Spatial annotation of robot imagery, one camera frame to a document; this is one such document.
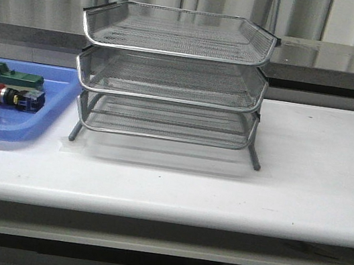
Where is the red emergency stop button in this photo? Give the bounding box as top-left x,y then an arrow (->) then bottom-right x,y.
0,83 -> 46,113

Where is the blue plastic tray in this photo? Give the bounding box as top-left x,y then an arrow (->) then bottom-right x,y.
0,58 -> 81,142

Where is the grey stone counter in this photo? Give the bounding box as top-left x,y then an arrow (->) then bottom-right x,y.
0,0 -> 354,111

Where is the green terminal block module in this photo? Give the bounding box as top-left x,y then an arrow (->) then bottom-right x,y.
0,62 -> 44,91

